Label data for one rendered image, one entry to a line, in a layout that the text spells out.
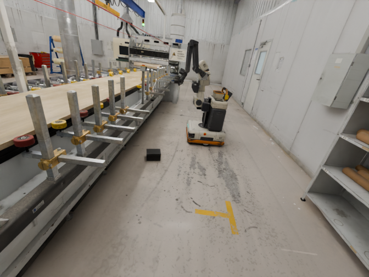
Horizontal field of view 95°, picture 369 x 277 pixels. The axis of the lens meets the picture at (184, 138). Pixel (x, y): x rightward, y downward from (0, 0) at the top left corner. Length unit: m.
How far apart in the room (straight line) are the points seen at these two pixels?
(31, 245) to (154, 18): 11.76
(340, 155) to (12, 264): 2.84
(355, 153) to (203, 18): 10.70
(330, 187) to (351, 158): 0.40
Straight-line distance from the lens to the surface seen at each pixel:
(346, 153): 2.46
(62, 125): 1.35
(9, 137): 1.25
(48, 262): 1.72
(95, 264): 1.61
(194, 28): 11.93
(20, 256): 1.61
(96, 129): 1.46
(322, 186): 2.60
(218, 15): 12.11
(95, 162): 1.02
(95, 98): 1.41
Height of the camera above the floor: 1.38
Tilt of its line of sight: 25 degrees down
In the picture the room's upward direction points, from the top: 8 degrees clockwise
